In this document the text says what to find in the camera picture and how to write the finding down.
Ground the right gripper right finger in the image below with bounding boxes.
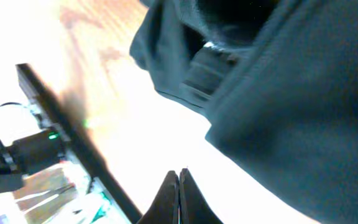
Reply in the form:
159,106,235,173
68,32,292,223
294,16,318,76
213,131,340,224
179,168,223,224

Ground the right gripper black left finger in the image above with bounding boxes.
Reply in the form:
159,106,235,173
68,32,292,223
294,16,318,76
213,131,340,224
137,170,179,224

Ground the black t-shirt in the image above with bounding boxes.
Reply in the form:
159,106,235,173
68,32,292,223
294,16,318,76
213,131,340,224
130,0,358,223

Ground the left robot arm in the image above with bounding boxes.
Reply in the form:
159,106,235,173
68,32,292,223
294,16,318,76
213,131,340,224
0,130,65,194

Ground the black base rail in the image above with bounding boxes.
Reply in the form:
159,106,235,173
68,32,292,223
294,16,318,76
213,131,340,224
16,63,142,223

